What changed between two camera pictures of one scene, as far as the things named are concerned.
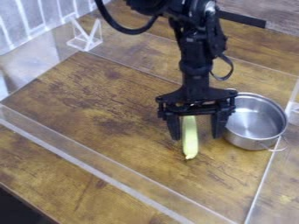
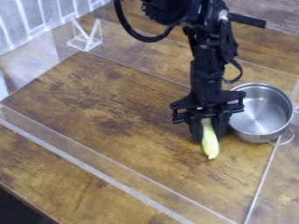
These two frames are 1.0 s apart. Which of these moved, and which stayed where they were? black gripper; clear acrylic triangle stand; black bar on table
Moved: black gripper
Stayed: black bar on table; clear acrylic triangle stand
